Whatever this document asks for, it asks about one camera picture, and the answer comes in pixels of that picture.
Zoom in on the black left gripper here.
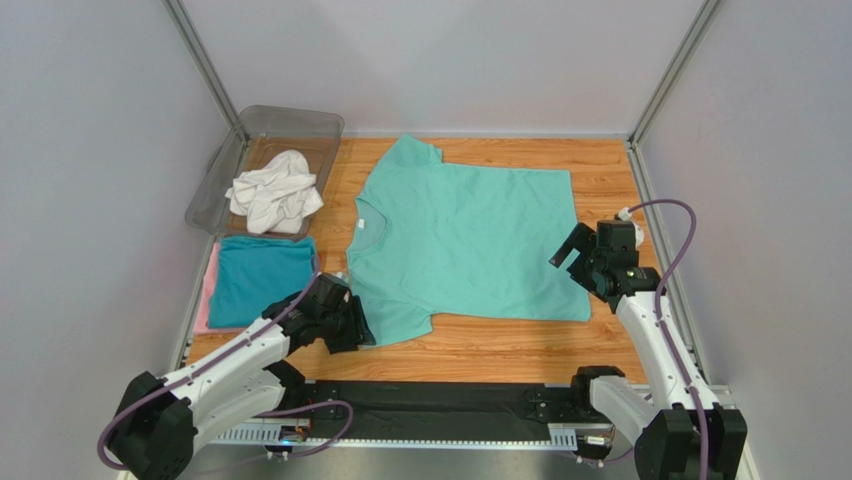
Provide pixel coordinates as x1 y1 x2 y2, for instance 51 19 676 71
319 293 377 353

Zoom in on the teal green t shirt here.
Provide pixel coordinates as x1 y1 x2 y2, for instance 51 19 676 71
346 135 591 346

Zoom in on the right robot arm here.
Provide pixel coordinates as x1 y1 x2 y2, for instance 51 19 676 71
549 219 748 479

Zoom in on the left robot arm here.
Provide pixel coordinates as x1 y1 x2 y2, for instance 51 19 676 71
96 272 375 479

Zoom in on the folded dark teal t shirt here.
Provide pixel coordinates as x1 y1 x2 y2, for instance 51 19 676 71
207 236 317 329

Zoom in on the folded pink t shirt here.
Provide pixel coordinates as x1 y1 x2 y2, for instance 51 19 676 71
192 241 251 335

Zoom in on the crumpled white t shirt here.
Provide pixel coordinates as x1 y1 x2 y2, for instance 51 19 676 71
225 150 324 235

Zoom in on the clear plastic bin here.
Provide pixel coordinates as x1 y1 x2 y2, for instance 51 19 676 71
185 105 345 236

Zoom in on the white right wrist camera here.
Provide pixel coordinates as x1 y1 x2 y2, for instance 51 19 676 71
615 207 645 249

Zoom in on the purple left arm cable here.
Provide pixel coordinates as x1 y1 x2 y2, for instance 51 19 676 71
97 256 355 471

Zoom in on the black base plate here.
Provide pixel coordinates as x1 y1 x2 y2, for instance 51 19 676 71
287 381 612 442

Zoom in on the aluminium front rail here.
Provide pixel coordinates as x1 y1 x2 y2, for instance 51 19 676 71
136 375 743 451

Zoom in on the white slotted cable duct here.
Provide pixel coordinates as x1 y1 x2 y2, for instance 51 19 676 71
212 425 579 449

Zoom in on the right aluminium frame post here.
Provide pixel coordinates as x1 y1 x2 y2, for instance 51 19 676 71
629 0 724 149

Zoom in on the aluminium frame post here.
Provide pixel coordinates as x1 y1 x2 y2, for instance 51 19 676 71
162 0 247 142
629 0 724 149

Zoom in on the left aluminium frame post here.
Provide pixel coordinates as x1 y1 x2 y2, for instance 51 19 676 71
162 0 247 142

